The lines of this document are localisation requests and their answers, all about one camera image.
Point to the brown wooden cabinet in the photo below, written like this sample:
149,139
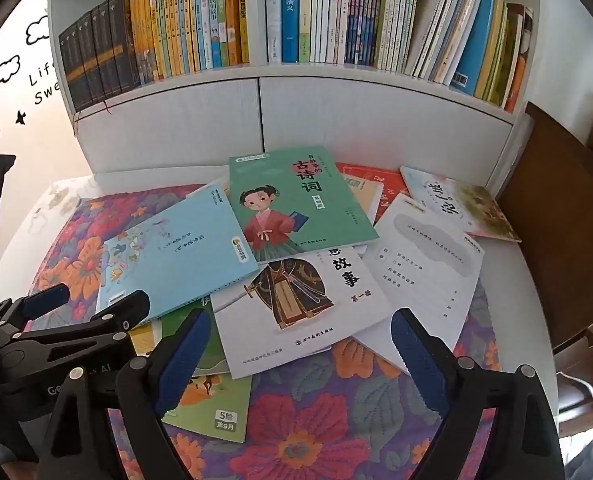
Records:
556,210

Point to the light blue book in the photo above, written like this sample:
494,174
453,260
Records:
176,255

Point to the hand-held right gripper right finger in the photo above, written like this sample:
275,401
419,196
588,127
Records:
421,365

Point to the row of white and blue books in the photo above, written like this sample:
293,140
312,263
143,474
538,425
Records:
376,10

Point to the red book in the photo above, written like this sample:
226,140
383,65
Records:
394,185

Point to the white bookshelf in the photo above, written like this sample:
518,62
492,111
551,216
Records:
201,105

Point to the yellow cover book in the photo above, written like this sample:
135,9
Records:
144,337

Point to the light green book orange animal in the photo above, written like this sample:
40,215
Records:
211,405

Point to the green book with girl picture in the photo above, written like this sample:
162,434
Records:
301,210

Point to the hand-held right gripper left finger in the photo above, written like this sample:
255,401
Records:
181,360

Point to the tan cover book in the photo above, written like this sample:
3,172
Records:
364,192

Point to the white book with armoured warrior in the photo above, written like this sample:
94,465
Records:
296,350

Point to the row of black and yellow books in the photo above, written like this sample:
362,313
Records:
176,25

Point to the floral blanket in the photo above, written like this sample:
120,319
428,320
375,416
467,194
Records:
326,410

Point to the pastel blossom book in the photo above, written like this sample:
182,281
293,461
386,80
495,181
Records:
456,200

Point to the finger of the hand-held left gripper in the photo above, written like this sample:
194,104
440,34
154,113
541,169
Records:
46,301
121,310

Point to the white book with grey cloud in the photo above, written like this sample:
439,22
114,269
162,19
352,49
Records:
426,270

